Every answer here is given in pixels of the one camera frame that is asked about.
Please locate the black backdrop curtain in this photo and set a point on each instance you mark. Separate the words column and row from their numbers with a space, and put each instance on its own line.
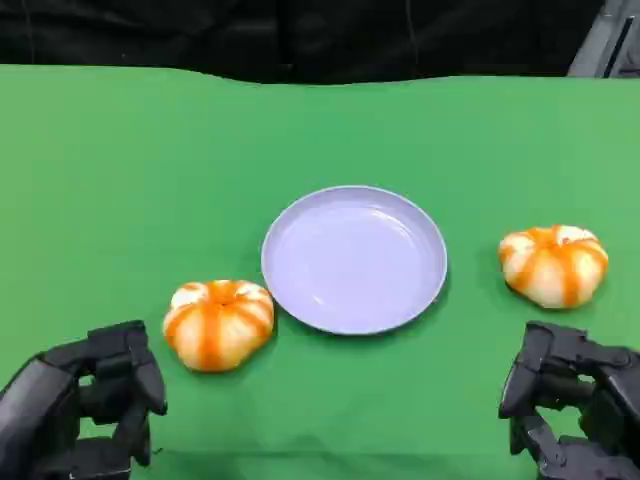
column 280, row 35

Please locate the lilac plate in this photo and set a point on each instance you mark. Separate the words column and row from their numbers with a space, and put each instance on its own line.
column 354, row 260

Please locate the green cloth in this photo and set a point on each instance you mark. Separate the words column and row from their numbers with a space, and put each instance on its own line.
column 320, row 200

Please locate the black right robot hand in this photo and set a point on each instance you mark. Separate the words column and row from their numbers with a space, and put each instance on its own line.
column 575, row 395

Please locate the orange and white bread roll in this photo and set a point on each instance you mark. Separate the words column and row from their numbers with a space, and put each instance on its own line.
column 553, row 265
column 219, row 326

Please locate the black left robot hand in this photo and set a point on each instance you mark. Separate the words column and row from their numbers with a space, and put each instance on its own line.
column 45, row 395

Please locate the grey metal frame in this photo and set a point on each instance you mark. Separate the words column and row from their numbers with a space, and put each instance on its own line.
column 607, row 42

